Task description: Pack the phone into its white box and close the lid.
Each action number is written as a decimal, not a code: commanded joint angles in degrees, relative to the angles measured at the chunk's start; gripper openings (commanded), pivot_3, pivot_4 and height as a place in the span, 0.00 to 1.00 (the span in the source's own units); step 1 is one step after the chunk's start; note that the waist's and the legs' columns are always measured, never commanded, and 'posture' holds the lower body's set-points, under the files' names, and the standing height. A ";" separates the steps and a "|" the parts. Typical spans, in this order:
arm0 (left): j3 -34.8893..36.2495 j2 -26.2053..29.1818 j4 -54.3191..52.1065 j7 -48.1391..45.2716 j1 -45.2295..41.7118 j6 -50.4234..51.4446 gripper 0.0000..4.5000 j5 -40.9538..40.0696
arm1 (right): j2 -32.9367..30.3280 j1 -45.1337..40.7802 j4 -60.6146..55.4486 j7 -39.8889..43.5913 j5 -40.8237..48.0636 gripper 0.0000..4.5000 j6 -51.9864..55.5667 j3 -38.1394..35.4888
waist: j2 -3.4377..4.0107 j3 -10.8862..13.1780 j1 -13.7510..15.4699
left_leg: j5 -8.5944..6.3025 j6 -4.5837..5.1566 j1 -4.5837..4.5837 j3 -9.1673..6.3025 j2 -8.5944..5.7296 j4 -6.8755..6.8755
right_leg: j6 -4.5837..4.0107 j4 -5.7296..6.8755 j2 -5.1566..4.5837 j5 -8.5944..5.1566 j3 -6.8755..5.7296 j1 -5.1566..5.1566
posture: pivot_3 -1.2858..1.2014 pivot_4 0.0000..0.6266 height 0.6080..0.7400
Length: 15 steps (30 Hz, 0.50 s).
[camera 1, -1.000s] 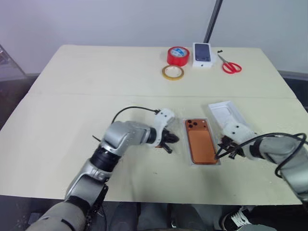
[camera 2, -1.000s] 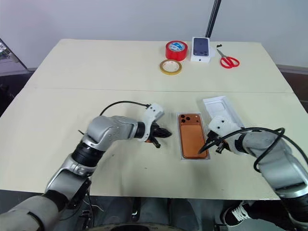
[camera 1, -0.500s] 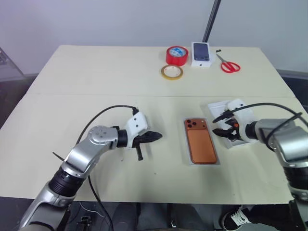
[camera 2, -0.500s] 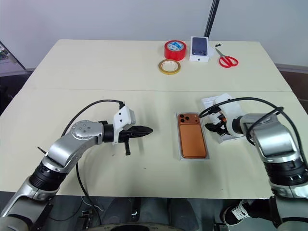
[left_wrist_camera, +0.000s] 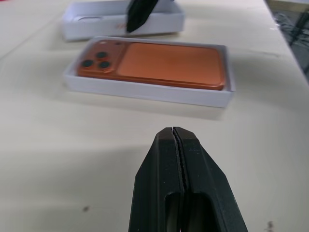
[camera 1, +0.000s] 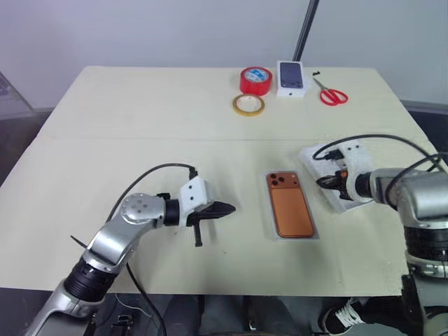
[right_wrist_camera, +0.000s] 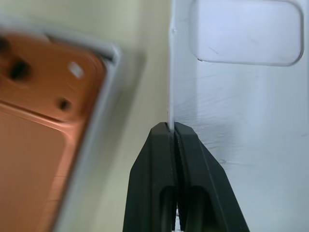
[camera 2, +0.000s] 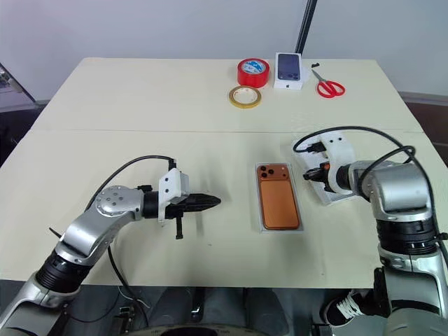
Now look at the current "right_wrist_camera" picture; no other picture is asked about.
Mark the orange smartphone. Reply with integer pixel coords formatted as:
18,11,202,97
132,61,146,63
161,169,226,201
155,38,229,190
0,32,107,232

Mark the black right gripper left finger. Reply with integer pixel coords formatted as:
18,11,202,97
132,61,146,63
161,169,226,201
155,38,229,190
122,122,179,232

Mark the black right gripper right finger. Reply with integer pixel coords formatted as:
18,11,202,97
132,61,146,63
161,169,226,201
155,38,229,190
174,122,251,232

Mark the copper plate in grey frame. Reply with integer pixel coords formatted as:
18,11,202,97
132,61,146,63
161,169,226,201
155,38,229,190
0,15,123,232

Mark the white phone box lid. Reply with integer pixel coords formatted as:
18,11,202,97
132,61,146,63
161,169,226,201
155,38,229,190
168,0,309,232

